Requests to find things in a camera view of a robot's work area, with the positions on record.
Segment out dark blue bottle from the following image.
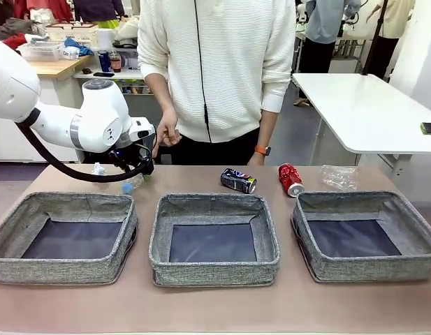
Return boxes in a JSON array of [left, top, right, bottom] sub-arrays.
[[98, 50, 111, 73]]

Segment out person's right forearm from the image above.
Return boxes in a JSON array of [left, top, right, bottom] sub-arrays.
[[144, 71, 177, 119]]

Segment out person's left forearm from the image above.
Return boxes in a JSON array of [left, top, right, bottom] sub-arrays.
[[258, 108, 276, 149]]

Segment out background person in blue shirt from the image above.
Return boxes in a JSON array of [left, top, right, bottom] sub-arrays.
[[298, 0, 362, 74]]

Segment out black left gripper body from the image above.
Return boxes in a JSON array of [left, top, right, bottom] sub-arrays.
[[108, 142, 155, 175]]

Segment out blue cloth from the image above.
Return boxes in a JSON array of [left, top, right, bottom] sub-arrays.
[[64, 37, 94, 57]]

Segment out light wooden table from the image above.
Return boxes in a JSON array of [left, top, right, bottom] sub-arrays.
[[28, 54, 94, 78]]

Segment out person's left hand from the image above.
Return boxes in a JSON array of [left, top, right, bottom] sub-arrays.
[[247, 152, 268, 167]]

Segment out white crate with wooden rim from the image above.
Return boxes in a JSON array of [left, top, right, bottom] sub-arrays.
[[45, 23, 99, 48]]

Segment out white plastic mesh basket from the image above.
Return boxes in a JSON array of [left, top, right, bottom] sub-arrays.
[[17, 40, 64, 62]]

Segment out grey fabric basket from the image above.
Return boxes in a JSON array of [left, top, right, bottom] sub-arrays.
[[148, 193, 282, 288], [0, 191, 139, 285], [291, 191, 431, 283]]

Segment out black pole stand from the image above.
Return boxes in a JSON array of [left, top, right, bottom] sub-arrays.
[[361, 0, 389, 76]]

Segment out thin black cord on sweater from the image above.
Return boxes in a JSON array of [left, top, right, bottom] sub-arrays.
[[193, 0, 212, 144]]

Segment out crushed red soda can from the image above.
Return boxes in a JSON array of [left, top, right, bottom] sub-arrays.
[[278, 163, 305, 198]]

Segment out background person in cream top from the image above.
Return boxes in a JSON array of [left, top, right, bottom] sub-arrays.
[[367, 0, 417, 80]]

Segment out blue Pepsi can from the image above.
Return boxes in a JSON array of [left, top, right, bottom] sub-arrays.
[[220, 167, 258, 195]]

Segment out person in white sweater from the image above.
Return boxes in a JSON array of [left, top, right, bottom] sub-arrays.
[[136, 0, 297, 166]]

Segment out person's right hand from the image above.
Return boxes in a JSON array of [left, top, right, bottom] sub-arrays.
[[154, 107, 183, 158]]

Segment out clear plastic container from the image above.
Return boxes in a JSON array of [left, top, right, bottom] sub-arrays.
[[319, 165, 359, 191]]

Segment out white table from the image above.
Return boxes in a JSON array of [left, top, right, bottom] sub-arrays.
[[291, 72, 431, 175]]

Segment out clear bottle with blue cap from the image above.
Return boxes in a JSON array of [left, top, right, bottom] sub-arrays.
[[122, 174, 146, 195]]

